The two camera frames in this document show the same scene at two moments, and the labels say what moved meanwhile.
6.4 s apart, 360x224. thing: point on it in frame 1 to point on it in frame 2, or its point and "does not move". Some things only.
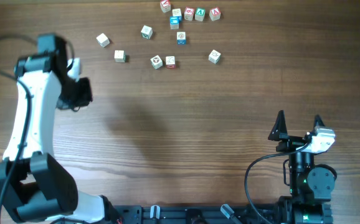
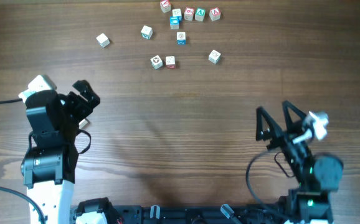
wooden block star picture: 214,56 does not move
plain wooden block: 119,56 to 83,123
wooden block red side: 170,61 does not move
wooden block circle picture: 156,61 does not move
